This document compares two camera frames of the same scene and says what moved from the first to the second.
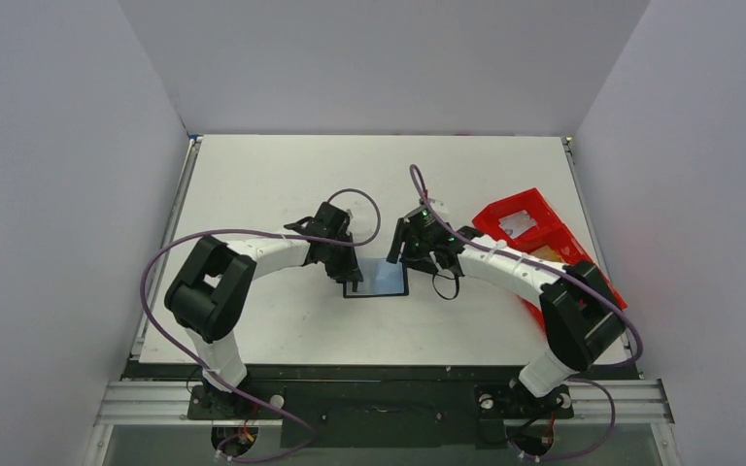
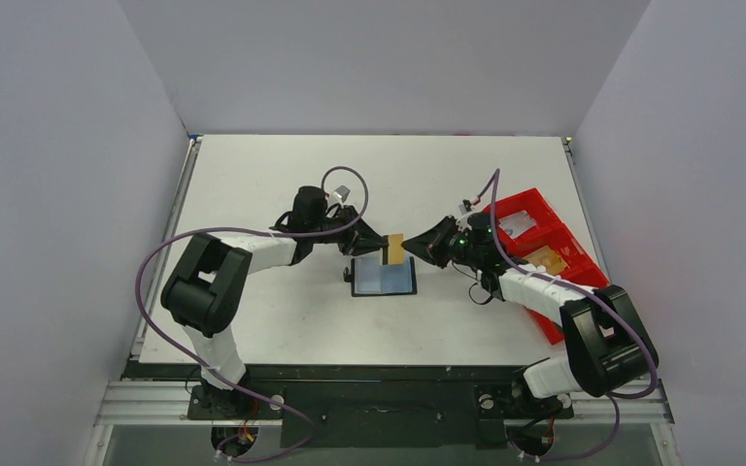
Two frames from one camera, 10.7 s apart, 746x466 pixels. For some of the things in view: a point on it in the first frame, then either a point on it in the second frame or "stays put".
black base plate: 377,406 stays put
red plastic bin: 549,230 stays put
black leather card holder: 381,278 stays put
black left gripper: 348,272 → 362,240
